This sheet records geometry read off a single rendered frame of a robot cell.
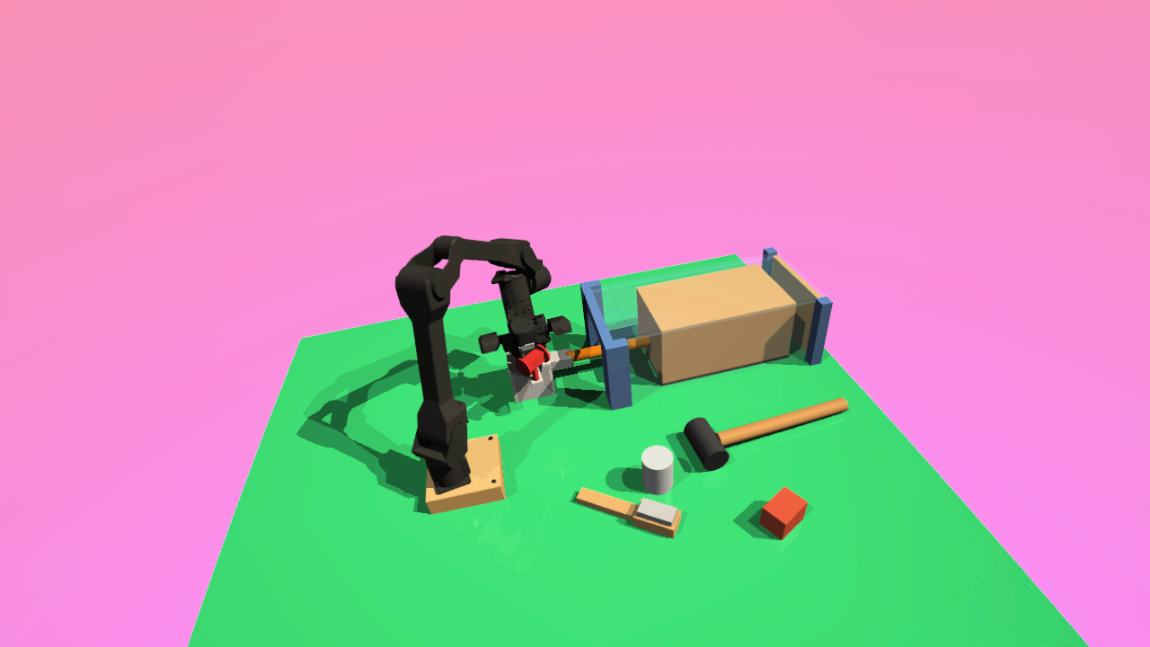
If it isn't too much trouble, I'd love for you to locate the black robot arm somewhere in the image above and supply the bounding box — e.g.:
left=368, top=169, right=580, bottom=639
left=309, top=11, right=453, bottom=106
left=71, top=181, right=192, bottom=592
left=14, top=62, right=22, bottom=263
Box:
left=394, top=234, right=552, bottom=495

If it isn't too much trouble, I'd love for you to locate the black mallet with orange handle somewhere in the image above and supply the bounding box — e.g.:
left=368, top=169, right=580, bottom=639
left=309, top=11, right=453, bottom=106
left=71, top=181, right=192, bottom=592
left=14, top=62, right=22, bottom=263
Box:
left=684, top=396, right=849, bottom=471

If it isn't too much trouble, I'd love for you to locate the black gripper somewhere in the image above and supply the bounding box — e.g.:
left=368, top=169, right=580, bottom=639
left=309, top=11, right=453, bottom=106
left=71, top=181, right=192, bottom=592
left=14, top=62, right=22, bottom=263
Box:
left=478, top=296, right=572, bottom=359

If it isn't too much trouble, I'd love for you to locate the white cylinder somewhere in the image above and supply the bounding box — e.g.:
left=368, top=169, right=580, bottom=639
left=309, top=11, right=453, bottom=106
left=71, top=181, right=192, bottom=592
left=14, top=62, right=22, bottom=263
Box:
left=641, top=446, right=674, bottom=495

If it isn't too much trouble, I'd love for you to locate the blue flat bar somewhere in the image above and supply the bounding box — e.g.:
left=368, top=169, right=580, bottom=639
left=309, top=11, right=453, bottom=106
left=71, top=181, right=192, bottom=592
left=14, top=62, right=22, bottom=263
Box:
left=580, top=282, right=621, bottom=411

